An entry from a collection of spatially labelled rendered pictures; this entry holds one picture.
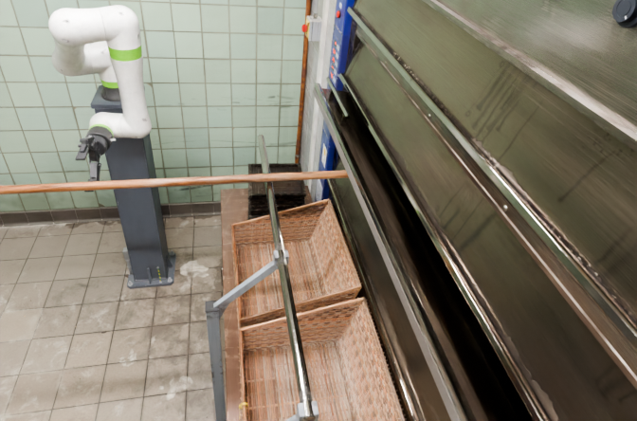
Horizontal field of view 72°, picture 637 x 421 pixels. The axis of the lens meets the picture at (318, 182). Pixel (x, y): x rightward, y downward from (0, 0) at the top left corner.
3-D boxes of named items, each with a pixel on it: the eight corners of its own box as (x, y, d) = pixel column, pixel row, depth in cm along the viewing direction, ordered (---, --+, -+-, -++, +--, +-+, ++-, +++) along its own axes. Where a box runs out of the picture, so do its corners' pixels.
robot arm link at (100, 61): (91, 80, 200) (81, 38, 189) (127, 75, 208) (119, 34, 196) (98, 91, 192) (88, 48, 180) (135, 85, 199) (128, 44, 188)
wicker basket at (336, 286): (325, 238, 228) (331, 196, 212) (354, 330, 184) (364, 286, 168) (230, 246, 218) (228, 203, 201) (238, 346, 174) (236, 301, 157)
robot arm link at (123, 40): (93, 1, 154) (101, 12, 147) (131, -1, 160) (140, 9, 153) (103, 50, 165) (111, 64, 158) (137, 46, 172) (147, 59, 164)
